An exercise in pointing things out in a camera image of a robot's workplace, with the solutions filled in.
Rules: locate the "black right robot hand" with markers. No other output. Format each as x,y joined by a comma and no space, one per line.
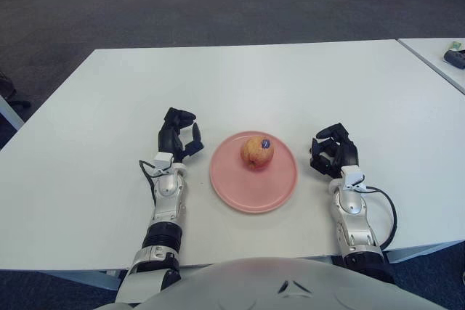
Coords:
348,150

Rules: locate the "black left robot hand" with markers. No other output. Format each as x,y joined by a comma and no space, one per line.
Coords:
167,139

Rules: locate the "red yellow apple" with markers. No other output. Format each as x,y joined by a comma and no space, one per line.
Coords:
254,154

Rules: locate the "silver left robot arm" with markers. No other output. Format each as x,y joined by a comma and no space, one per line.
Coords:
165,194

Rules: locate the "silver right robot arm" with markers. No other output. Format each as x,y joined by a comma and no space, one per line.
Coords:
352,206

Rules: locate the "pink round plate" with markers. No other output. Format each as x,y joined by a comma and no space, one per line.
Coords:
232,190

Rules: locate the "white table support beam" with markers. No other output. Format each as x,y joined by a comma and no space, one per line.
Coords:
417,252
91,279

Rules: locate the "dark grey game controller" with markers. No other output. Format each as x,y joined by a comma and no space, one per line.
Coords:
456,59

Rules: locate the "green yellow packet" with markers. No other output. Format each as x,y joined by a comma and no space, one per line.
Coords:
457,45

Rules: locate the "white desk leg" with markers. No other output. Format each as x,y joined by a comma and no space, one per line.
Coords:
11,112

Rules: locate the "grey robot torso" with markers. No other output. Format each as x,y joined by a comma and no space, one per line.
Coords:
254,288

